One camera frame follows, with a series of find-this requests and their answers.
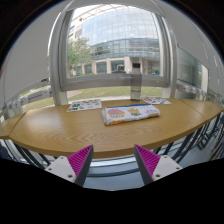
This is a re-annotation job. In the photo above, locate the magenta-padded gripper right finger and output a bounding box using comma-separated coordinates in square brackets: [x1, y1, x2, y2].
[133, 144, 183, 186]

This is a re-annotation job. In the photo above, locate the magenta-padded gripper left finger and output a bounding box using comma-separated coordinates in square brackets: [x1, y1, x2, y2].
[44, 144, 95, 187]

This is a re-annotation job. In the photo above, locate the white sticker sheet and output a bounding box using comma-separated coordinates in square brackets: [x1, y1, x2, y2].
[141, 95, 172, 106]
[66, 98, 103, 113]

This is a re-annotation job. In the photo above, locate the grey window frame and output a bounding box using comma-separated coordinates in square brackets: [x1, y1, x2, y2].
[49, 0, 180, 107]

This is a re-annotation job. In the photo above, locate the grey window handle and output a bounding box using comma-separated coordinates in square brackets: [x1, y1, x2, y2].
[115, 64, 127, 74]

